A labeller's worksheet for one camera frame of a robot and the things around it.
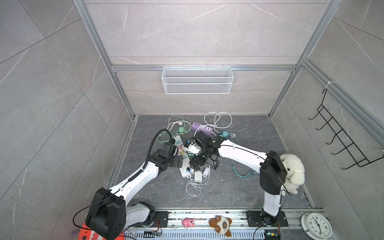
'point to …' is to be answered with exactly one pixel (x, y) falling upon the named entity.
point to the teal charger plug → (225, 134)
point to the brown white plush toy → (222, 224)
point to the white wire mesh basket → (197, 80)
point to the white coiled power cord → (220, 120)
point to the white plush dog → (295, 172)
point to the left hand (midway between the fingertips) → (172, 154)
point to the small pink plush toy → (188, 222)
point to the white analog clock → (315, 226)
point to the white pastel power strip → (186, 170)
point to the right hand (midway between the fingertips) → (195, 158)
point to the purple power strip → (204, 129)
